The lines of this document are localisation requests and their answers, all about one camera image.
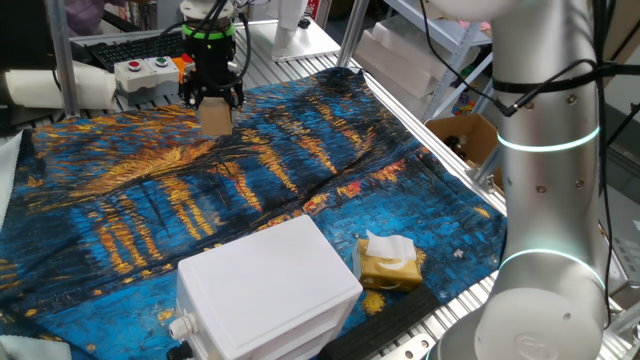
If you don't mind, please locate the white metal shelf rack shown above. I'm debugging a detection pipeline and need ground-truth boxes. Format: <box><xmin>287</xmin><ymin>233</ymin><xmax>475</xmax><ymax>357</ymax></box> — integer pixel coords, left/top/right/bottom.
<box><xmin>382</xmin><ymin>0</ymin><xmax>496</xmax><ymax>124</ymax></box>

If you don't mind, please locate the black keyboard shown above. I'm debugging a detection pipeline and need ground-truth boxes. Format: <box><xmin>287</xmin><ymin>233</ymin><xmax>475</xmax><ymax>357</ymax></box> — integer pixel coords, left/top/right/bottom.
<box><xmin>84</xmin><ymin>29</ymin><xmax>189</xmax><ymax>74</ymax></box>

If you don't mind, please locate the black computer monitor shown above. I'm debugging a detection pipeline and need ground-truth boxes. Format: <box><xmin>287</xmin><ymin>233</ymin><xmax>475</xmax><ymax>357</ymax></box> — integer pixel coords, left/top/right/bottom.
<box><xmin>0</xmin><ymin>0</ymin><xmax>56</xmax><ymax>71</ymax></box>

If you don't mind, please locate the black foam strip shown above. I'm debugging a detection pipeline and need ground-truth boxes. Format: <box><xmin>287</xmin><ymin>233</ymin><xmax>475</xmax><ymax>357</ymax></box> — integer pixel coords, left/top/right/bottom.
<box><xmin>317</xmin><ymin>283</ymin><xmax>441</xmax><ymax>360</ymax></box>

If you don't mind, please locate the white foam block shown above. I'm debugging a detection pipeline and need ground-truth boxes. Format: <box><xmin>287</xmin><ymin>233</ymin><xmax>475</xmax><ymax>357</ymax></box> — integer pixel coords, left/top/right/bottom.
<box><xmin>353</xmin><ymin>29</ymin><xmax>441</xmax><ymax>99</ymax></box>
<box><xmin>369</xmin><ymin>14</ymin><xmax>481</xmax><ymax>71</ymax></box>

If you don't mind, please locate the gold tissue pack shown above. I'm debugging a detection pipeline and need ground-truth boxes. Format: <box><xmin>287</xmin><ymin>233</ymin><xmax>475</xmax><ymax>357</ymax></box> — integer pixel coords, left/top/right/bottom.
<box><xmin>351</xmin><ymin>229</ymin><xmax>426</xmax><ymax>294</ymax></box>

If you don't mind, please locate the dark bottle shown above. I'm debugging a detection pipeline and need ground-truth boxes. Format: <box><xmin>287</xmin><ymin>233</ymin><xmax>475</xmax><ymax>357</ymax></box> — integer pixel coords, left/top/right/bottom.
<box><xmin>443</xmin><ymin>133</ymin><xmax>471</xmax><ymax>161</ymax></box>

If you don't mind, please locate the white paper roll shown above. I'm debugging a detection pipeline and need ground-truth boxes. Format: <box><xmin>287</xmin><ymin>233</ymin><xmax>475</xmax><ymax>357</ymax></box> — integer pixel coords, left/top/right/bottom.
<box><xmin>3</xmin><ymin>62</ymin><xmax>119</xmax><ymax>111</ymax></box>

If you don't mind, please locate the aluminium frame post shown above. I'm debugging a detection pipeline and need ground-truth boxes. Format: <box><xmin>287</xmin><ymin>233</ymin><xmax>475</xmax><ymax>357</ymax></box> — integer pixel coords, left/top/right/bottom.
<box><xmin>337</xmin><ymin>0</ymin><xmax>372</xmax><ymax>70</ymax></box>
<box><xmin>44</xmin><ymin>0</ymin><xmax>81</xmax><ymax>120</ymax></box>
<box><xmin>472</xmin><ymin>144</ymin><xmax>504</xmax><ymax>194</ymax></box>

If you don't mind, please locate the small wooden block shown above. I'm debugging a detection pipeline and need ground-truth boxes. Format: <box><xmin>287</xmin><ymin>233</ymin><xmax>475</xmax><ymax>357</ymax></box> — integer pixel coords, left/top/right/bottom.
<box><xmin>197</xmin><ymin>96</ymin><xmax>234</xmax><ymax>138</ymax></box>

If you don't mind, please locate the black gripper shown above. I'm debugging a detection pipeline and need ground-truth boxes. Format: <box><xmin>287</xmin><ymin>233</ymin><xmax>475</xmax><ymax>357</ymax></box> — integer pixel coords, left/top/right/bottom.
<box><xmin>179</xmin><ymin>37</ymin><xmax>246</xmax><ymax>112</ymax></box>

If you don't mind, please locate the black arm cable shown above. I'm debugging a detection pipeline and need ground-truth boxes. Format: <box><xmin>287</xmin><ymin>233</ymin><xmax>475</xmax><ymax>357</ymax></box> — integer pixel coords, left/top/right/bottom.
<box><xmin>154</xmin><ymin>0</ymin><xmax>640</xmax><ymax>331</ymax></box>

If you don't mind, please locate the pink paper sheet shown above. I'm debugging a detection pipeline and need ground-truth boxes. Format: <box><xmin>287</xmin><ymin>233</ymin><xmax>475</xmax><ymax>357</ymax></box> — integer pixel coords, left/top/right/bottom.
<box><xmin>457</xmin><ymin>18</ymin><xmax>494</xmax><ymax>33</ymax></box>

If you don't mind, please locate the purple garment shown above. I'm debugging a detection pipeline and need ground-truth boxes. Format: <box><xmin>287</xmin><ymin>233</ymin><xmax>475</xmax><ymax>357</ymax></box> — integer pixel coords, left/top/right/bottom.
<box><xmin>64</xmin><ymin>0</ymin><xmax>134</xmax><ymax>37</ymax></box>

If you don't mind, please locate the white plastic drawer box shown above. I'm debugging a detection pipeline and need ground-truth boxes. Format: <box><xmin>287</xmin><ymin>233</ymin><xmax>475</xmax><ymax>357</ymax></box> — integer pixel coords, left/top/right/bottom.
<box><xmin>166</xmin><ymin>214</ymin><xmax>365</xmax><ymax>360</ymax></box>

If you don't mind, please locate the open cardboard box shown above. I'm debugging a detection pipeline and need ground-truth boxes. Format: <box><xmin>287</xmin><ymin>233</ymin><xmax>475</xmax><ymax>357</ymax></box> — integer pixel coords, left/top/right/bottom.
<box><xmin>424</xmin><ymin>113</ymin><xmax>506</xmax><ymax>194</ymax></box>

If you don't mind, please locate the grey two-button box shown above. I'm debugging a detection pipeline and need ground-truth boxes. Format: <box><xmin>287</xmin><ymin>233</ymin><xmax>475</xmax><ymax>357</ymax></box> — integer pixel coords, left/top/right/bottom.
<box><xmin>113</xmin><ymin>55</ymin><xmax>182</xmax><ymax>106</ymax></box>

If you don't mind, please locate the aluminium frame rail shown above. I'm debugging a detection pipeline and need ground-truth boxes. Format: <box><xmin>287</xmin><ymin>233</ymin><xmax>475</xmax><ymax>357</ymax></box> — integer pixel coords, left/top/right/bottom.
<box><xmin>359</xmin><ymin>67</ymin><xmax>507</xmax><ymax>216</ymax></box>

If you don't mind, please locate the orange emergency stop box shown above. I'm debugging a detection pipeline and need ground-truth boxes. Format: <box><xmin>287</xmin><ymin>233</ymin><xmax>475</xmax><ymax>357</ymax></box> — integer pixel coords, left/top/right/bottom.
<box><xmin>172</xmin><ymin>52</ymin><xmax>196</xmax><ymax>84</ymax></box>

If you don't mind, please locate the green wrist flange ring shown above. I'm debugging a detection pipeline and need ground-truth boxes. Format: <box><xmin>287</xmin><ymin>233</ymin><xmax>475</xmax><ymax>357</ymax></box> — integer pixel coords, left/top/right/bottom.
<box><xmin>181</xmin><ymin>22</ymin><xmax>236</xmax><ymax>41</ymax></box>

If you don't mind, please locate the blue starry painting tablecloth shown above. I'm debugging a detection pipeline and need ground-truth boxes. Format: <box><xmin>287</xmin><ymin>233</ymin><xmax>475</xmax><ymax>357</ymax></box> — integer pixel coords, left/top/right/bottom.
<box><xmin>0</xmin><ymin>67</ymin><xmax>507</xmax><ymax>360</ymax></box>

